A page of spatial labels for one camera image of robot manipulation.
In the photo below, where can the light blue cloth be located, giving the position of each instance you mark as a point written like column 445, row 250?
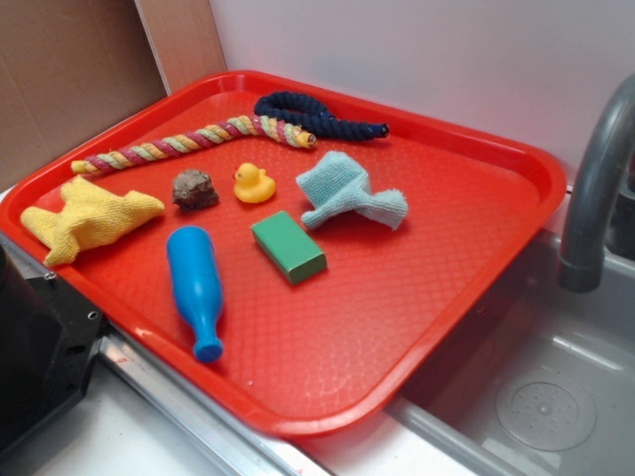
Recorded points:
column 338, row 184

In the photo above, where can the yellow cloth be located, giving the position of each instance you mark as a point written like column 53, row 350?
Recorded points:
column 91, row 217

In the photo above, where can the red plastic tray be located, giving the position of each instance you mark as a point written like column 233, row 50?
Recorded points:
column 315, row 357

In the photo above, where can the green rectangular block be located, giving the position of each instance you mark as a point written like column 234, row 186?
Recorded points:
column 294, row 253

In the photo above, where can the yellow rubber duck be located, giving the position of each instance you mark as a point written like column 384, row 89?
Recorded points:
column 252, row 184

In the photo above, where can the blue plastic bottle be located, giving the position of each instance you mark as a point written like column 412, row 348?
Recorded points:
column 197, row 288

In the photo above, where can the brown rock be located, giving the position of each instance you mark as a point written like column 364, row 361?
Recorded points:
column 193, row 190

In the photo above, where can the grey toy sink basin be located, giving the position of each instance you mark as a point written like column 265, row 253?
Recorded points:
column 534, row 380

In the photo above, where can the grey faucet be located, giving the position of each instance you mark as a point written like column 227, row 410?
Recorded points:
column 600, row 216

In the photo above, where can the brown cardboard panel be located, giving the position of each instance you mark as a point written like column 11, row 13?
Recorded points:
column 72, row 69

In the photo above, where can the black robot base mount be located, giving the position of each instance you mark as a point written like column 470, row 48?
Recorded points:
column 49, row 339

